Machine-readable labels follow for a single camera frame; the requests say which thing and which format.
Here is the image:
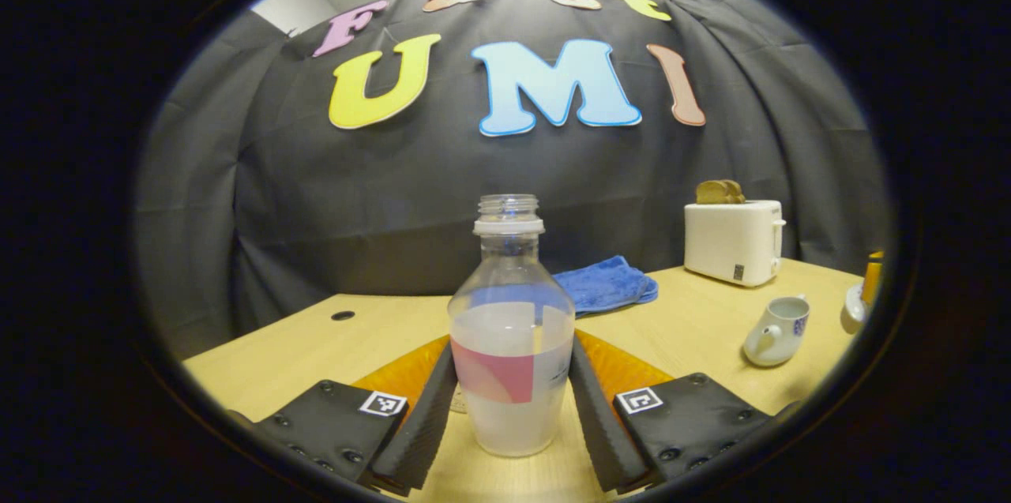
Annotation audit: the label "white blue-patterned teacup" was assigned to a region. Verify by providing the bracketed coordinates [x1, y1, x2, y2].
[742, 295, 811, 368]

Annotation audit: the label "clear plastic water bottle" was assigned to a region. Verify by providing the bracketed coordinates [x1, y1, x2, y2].
[448, 195, 576, 458]

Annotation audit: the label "blue folded towel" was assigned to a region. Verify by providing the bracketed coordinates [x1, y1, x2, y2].
[551, 255, 659, 318]

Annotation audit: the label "white toaster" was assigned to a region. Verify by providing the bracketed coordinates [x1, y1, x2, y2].
[684, 200, 787, 287]

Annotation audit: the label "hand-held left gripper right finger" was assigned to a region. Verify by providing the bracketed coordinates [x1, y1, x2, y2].
[569, 329, 775, 494]

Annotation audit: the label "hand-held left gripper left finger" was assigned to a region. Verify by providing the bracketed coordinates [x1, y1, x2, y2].
[251, 335, 460, 497]

